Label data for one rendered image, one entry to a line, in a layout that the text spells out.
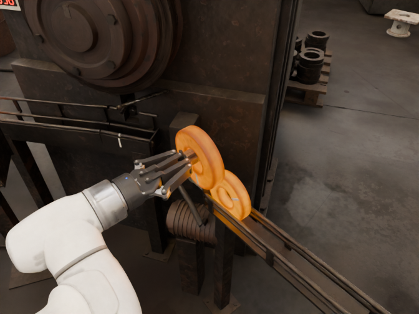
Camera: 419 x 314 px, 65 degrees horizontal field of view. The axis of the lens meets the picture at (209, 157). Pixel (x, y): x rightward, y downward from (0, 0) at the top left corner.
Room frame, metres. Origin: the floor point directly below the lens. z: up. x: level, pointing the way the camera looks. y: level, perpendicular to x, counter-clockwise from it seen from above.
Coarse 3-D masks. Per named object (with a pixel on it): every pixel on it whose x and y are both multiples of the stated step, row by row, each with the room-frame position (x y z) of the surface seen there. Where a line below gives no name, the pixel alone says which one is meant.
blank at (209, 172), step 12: (180, 132) 0.60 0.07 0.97; (192, 132) 0.58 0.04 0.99; (204, 132) 0.58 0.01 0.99; (180, 144) 0.61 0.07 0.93; (192, 144) 0.56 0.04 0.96; (204, 144) 0.54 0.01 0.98; (204, 156) 0.53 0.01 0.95; (216, 156) 0.53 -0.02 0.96; (204, 168) 0.53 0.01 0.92; (216, 168) 0.52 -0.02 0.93; (204, 180) 0.54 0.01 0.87; (216, 180) 0.51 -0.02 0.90
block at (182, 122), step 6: (180, 114) 0.92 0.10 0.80; (186, 114) 0.92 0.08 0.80; (192, 114) 0.92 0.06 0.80; (174, 120) 0.89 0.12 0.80; (180, 120) 0.89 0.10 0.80; (186, 120) 0.89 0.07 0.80; (192, 120) 0.89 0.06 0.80; (198, 120) 0.91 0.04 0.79; (174, 126) 0.86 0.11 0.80; (180, 126) 0.85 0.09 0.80; (186, 126) 0.85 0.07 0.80; (198, 126) 0.91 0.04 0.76; (174, 132) 0.85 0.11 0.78; (174, 138) 0.85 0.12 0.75; (174, 144) 0.85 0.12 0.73
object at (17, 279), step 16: (0, 128) 0.97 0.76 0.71; (0, 144) 0.90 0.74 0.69; (0, 160) 0.84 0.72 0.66; (0, 176) 0.78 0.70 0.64; (0, 192) 0.87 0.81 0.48; (0, 208) 0.81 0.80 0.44; (0, 224) 0.80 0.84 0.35; (16, 224) 0.84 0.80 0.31; (16, 272) 0.79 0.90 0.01; (48, 272) 0.79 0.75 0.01
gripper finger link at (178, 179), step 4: (188, 164) 0.52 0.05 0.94; (184, 168) 0.51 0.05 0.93; (188, 168) 0.51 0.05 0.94; (180, 172) 0.50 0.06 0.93; (184, 172) 0.50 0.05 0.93; (188, 172) 0.51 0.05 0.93; (176, 176) 0.49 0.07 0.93; (180, 176) 0.49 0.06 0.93; (184, 176) 0.50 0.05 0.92; (188, 176) 0.51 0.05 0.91; (172, 180) 0.48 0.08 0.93; (176, 180) 0.48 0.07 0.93; (180, 180) 0.49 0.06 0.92; (184, 180) 0.50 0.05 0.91; (168, 184) 0.47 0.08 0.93; (172, 184) 0.47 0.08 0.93; (176, 184) 0.48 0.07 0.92; (180, 184) 0.49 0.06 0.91; (164, 188) 0.46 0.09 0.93; (168, 188) 0.46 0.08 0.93; (172, 188) 0.47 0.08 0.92; (164, 192) 0.45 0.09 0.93; (168, 196) 0.45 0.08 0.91; (164, 200) 0.45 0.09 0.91
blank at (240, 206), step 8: (224, 176) 0.64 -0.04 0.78; (232, 176) 0.64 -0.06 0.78; (224, 184) 0.63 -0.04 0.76; (232, 184) 0.62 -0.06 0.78; (240, 184) 0.62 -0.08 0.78; (216, 192) 0.66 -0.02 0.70; (224, 192) 0.67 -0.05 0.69; (232, 192) 0.61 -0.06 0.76; (240, 192) 0.60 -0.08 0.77; (216, 200) 0.66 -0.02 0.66; (224, 200) 0.65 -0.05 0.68; (232, 200) 0.61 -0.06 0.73; (240, 200) 0.58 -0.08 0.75; (248, 200) 0.59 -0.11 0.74; (232, 208) 0.61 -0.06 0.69; (240, 208) 0.58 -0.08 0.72; (248, 208) 0.58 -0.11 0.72; (240, 216) 0.58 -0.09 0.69
